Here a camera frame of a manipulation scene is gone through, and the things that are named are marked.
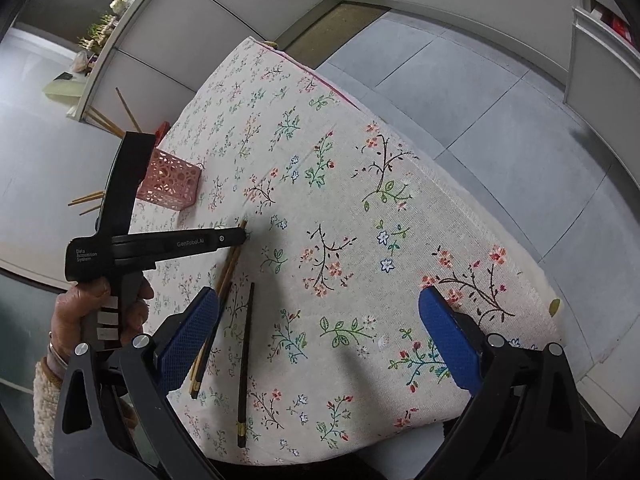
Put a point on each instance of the brown floor mat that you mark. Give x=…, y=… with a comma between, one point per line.
x=335, y=35

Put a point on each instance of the dark-tipped bamboo chopstick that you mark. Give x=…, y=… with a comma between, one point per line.
x=234, y=260
x=229, y=262

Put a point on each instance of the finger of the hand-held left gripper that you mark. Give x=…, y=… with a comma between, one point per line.
x=190, y=245
x=125, y=185

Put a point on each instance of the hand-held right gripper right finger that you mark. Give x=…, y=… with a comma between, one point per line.
x=450, y=340

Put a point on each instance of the person's left hand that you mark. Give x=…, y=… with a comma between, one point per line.
x=70, y=315

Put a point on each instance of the bunch of wooden chopsticks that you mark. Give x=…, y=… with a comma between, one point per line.
x=126, y=109

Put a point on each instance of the black chopstick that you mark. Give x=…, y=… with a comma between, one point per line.
x=247, y=360

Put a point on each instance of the red box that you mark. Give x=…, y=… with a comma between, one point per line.
x=615, y=24

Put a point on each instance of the floral tablecloth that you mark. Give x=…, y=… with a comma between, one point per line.
x=350, y=210

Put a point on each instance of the frosted glass sliding door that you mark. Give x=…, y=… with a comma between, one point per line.
x=25, y=320

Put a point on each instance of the pink perforated utensil holder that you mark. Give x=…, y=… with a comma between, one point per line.
x=172, y=180

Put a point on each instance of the person's left forearm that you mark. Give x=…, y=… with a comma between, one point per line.
x=46, y=410

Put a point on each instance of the pale green cutting board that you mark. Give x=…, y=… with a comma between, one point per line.
x=62, y=90

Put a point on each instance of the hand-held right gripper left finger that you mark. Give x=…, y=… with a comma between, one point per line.
x=187, y=340

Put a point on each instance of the row of sprouting garlic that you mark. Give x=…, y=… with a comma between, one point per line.
x=102, y=30

